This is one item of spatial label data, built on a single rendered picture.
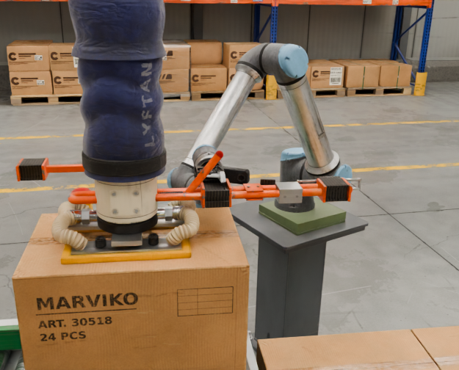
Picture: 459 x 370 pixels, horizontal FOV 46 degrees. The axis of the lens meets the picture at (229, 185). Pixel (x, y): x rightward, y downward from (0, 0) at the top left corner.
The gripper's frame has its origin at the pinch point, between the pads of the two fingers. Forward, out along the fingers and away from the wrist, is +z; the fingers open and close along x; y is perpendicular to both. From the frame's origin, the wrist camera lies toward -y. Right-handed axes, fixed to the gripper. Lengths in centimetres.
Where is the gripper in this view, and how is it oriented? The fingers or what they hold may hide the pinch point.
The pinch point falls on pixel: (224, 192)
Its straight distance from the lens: 155.2
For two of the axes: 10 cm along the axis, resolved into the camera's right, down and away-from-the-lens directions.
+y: -9.9, 0.3, -1.3
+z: 1.4, 3.5, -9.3
